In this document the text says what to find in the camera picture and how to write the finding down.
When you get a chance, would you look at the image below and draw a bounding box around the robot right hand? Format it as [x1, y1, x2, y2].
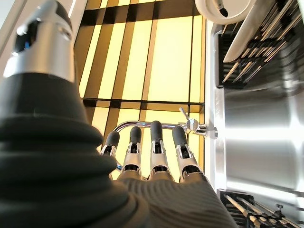
[212, 0, 229, 19]

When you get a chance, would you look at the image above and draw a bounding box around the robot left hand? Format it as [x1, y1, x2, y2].
[0, 0, 238, 228]

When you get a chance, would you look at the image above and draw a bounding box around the black dish rack with plates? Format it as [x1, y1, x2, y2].
[216, 0, 304, 90]

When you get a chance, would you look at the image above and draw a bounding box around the chrome gooseneck faucet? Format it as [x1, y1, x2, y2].
[111, 107, 219, 171]

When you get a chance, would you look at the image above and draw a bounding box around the stainless steel sink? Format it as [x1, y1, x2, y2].
[205, 19, 304, 228]

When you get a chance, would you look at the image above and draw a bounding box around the empty black dish rack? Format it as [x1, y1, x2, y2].
[217, 189, 304, 228]

